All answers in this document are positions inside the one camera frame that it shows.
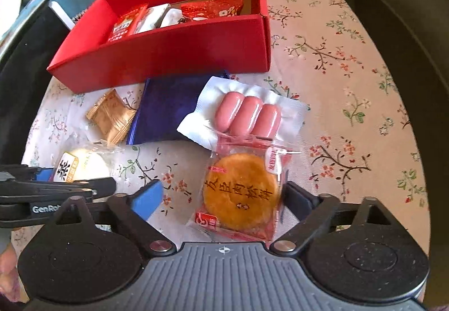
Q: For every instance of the person's left hand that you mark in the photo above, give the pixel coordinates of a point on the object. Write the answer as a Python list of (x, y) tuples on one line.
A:
[(7, 272)]

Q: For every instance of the floral tablecloth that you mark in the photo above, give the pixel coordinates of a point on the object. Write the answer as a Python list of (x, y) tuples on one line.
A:
[(350, 86)]

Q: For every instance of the small red snack packet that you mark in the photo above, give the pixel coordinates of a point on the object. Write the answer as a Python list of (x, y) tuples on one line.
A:
[(128, 23)]

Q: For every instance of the black glossy table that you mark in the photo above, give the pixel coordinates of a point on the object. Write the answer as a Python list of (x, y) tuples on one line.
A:
[(21, 104)]

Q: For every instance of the golden wafer packet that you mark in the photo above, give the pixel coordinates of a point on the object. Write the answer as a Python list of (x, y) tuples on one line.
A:
[(110, 118)]

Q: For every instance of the red cardboard box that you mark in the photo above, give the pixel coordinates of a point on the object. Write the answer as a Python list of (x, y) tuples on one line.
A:
[(175, 55)]

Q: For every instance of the red gummy candy packet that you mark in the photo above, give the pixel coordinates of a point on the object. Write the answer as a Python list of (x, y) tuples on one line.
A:
[(214, 7)]

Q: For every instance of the round cake packet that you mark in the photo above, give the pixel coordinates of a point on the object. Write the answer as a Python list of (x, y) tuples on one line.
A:
[(238, 188)]

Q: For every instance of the purple snack packet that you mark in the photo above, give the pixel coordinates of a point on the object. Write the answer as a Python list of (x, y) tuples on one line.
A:
[(165, 107)]

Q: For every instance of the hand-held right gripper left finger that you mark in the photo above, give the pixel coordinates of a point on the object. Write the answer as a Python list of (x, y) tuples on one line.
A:
[(149, 197)]

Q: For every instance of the steamed bun packet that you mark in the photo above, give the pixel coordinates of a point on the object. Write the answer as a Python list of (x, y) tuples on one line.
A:
[(87, 163)]

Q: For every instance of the white snack packet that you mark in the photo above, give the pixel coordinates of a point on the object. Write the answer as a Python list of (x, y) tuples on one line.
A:
[(151, 18)]

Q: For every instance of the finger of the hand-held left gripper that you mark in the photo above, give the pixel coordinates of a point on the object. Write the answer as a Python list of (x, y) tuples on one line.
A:
[(52, 187), (44, 175)]

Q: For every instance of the pink sausage packet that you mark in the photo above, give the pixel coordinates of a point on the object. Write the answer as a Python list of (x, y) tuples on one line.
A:
[(245, 114)]

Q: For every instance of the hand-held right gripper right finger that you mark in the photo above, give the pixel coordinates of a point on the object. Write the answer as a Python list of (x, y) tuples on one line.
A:
[(298, 200)]

